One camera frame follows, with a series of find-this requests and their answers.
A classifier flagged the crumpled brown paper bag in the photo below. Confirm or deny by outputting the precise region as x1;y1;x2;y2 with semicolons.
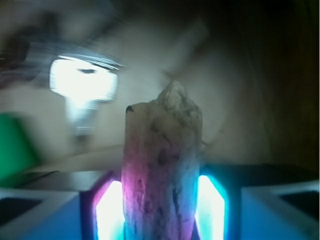
0;0;320;172

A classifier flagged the white headed key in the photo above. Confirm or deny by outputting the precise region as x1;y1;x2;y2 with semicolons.
49;58;118;137

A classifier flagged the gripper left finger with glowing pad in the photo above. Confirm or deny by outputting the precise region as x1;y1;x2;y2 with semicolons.
80;171;125;240

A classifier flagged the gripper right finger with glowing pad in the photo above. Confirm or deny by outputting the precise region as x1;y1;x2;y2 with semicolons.
195;164;240;240

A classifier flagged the green rectangular block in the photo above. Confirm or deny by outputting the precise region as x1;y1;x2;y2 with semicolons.
0;113;41;181

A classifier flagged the brown wood chip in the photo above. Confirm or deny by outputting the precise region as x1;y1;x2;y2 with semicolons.
121;81;203;240

